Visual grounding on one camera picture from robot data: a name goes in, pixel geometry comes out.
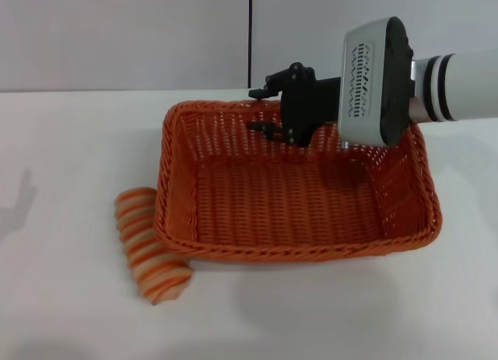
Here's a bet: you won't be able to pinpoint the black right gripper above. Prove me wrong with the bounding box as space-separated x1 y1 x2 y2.
247 61 344 148

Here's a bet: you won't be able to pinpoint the orange woven plastic basket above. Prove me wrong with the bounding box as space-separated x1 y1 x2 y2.
153 99 444 264

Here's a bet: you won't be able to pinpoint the orange striped bread roll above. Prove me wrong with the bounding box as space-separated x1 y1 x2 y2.
114 186 195 306

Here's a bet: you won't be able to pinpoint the black vertical wall strip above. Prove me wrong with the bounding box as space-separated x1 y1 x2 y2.
247 0 254 90

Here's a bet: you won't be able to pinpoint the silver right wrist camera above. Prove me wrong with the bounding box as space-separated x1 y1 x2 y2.
337 16 416 149

